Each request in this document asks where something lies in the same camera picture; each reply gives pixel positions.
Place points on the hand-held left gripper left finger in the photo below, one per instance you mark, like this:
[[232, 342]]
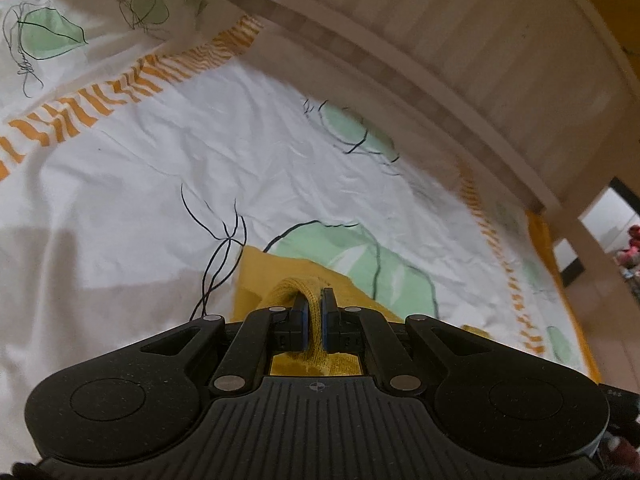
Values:
[[300, 321]]

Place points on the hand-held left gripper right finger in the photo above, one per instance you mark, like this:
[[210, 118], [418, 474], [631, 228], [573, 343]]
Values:
[[327, 321]]

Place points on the yellow knit sweater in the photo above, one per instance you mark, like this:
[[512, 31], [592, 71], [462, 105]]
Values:
[[262, 280]]

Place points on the leaf print bed sheet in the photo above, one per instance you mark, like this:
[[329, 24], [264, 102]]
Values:
[[150, 185]]

